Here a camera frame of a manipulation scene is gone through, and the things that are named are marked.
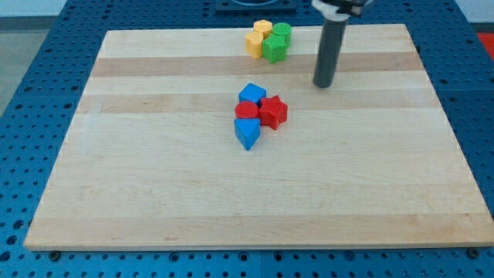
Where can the yellow pentagon block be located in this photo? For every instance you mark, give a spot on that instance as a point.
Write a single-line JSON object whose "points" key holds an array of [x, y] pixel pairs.
{"points": [[263, 26]]}

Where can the green star block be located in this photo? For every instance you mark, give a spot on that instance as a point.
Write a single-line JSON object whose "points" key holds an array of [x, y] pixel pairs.
{"points": [[274, 48]]}

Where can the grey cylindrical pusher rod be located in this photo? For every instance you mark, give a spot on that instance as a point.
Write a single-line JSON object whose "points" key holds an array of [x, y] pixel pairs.
{"points": [[328, 53]]}

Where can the red cylinder block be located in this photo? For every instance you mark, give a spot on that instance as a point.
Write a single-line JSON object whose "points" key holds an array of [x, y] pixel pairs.
{"points": [[246, 110]]}

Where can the blue cube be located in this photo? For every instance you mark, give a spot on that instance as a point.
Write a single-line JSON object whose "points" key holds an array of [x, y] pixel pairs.
{"points": [[253, 93]]}

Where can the red star block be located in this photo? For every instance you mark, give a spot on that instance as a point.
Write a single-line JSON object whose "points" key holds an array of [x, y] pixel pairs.
{"points": [[272, 112]]}

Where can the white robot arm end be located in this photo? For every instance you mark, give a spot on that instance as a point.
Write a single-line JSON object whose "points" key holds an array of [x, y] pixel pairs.
{"points": [[341, 10]]}

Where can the blue triangle block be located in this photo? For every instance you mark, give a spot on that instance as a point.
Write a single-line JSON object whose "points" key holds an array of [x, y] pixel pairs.
{"points": [[247, 131]]}

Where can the green cylinder block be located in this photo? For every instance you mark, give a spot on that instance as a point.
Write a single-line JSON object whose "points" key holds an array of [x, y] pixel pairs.
{"points": [[283, 29]]}

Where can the wooden board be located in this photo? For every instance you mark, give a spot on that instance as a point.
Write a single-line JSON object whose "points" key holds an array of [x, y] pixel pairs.
{"points": [[151, 161]]}

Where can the yellow heart block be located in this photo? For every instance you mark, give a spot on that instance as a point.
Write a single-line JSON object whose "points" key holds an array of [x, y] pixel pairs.
{"points": [[253, 44]]}

